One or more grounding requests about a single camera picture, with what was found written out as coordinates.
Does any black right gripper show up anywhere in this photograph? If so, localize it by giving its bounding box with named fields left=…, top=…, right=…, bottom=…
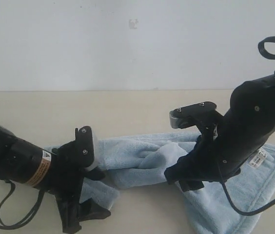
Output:
left=164, top=135, right=240, bottom=192

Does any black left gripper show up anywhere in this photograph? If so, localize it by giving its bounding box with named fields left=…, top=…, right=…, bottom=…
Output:
left=43, top=141, right=111, bottom=233

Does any light blue fleece towel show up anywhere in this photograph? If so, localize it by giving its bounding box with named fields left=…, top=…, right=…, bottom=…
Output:
left=81, top=132, right=275, bottom=234

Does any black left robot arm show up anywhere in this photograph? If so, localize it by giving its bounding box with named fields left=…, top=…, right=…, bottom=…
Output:
left=0, top=125, right=111, bottom=234

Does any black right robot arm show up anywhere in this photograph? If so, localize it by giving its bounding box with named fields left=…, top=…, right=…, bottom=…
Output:
left=164, top=73, right=275, bottom=192

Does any white towel care label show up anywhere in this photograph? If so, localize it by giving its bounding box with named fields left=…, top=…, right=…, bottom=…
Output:
left=249, top=148, right=267, bottom=169

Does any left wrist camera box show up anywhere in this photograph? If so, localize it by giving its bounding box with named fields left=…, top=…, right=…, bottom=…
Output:
left=75, top=126, right=98, bottom=173

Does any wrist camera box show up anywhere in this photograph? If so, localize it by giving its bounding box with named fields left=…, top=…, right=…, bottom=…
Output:
left=169, top=101, right=223, bottom=134
left=75, top=126, right=98, bottom=173

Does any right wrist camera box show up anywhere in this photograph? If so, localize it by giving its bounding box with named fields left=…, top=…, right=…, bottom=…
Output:
left=169, top=101, right=223, bottom=134

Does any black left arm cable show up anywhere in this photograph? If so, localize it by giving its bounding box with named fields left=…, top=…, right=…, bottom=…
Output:
left=0, top=179, right=45, bottom=231

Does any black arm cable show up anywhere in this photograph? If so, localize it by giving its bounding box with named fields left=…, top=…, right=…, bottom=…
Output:
left=219, top=36, right=275, bottom=216
left=0, top=179, right=45, bottom=231

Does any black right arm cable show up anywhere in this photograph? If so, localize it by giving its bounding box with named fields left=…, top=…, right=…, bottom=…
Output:
left=219, top=36, right=275, bottom=216

